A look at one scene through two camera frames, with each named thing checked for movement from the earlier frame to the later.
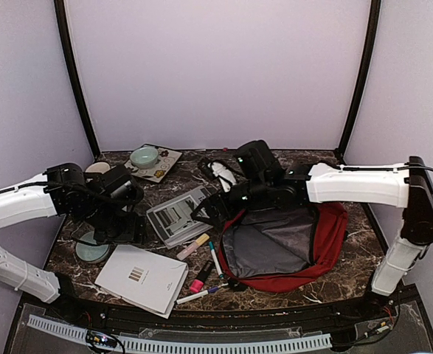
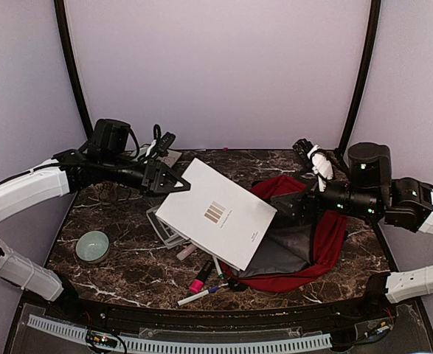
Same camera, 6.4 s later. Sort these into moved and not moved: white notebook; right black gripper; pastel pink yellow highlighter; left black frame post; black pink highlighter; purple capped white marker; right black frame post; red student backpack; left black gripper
Moved: right black gripper; white notebook; left black gripper
Not moved: black pink highlighter; red student backpack; left black frame post; purple capped white marker; pastel pink yellow highlighter; right black frame post
